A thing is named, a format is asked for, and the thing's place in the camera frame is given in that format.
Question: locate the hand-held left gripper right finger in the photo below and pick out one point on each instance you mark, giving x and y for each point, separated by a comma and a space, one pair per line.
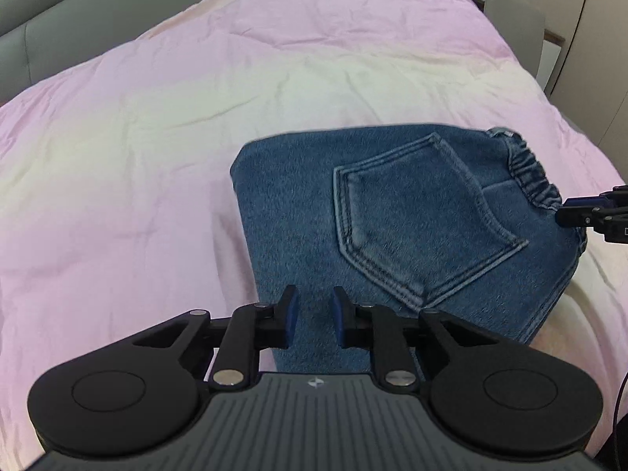
338, 315

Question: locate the wooden nightstand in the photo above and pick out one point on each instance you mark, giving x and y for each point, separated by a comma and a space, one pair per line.
553, 37

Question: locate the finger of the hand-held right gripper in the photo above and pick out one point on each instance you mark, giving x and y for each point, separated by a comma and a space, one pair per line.
576, 215

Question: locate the blue denim pants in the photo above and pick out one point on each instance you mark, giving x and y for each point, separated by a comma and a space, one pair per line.
402, 216

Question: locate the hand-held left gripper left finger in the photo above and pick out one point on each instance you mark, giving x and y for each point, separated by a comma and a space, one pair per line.
291, 315

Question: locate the grey upholstered headboard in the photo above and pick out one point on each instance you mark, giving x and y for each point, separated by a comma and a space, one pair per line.
59, 14

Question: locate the beige wardrobe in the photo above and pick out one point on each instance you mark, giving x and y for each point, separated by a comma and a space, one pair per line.
588, 39

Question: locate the pink floral blanket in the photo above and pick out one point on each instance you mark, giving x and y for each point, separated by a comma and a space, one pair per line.
147, 157

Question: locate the grey upholstered chair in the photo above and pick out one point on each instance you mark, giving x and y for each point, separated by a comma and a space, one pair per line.
515, 29

